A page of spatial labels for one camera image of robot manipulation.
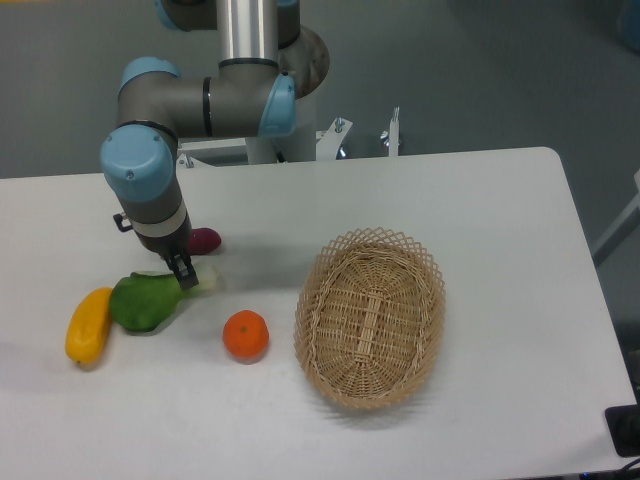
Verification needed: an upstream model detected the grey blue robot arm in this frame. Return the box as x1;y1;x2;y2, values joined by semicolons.
100;1;301;290

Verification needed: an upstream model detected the oval wicker basket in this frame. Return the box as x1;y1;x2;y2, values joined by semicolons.
294;227;446;410

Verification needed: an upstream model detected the orange mandarin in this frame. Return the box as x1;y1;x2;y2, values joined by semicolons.
222;310;270;363

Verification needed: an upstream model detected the black device at table edge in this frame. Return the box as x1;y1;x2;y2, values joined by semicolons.
605;404;639;458

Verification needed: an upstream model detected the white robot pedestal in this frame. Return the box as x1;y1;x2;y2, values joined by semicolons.
169;24;356;169

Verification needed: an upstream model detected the white metal bracket post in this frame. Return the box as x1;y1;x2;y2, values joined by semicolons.
379;106;402;157

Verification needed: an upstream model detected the yellow mango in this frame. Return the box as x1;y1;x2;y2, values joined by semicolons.
65;287;113;367

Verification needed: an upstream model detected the green bok choy vegetable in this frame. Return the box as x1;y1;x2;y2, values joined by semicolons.
108;262;218;333

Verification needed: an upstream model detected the purple sweet potato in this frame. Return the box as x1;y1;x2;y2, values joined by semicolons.
187;227;222;256

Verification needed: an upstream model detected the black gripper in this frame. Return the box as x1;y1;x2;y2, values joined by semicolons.
113;212;199;291

